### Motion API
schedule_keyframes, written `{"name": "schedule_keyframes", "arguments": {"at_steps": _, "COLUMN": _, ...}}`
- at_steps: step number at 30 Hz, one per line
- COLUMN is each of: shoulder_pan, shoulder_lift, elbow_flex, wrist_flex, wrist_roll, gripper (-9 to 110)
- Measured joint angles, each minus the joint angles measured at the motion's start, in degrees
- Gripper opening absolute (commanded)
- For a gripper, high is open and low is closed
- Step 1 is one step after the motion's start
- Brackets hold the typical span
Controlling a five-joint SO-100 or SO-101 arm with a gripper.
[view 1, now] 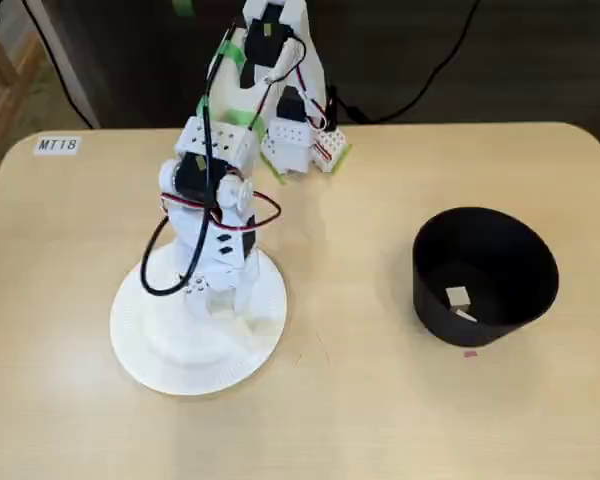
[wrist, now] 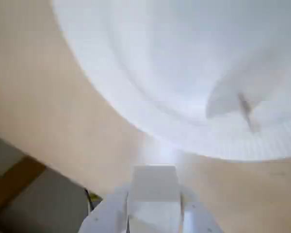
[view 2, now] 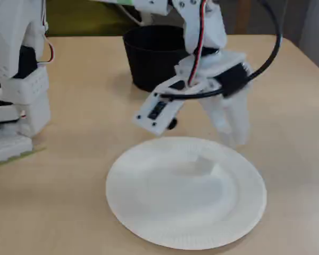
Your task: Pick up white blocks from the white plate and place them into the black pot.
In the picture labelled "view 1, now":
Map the white MT18 label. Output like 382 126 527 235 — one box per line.
33 135 81 156

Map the black power cable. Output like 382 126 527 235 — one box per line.
324 0 484 126

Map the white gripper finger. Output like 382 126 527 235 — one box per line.
185 292 212 329
232 279 261 331

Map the red black servo wire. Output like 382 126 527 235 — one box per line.
159 192 282 234
264 37 331 132

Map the wooden partition frame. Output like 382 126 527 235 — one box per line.
0 27 49 201

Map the black pot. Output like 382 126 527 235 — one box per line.
411 206 561 348

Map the grey metal pole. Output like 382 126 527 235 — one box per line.
24 0 101 129

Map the white paper plate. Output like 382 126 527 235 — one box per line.
109 242 289 397

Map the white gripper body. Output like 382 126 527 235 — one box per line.
169 207 262 297

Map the black camera cable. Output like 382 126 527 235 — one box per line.
139 17 241 297

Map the thin black cable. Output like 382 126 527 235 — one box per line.
22 0 96 129

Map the green tape strip under base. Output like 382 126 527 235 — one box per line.
259 144 354 187

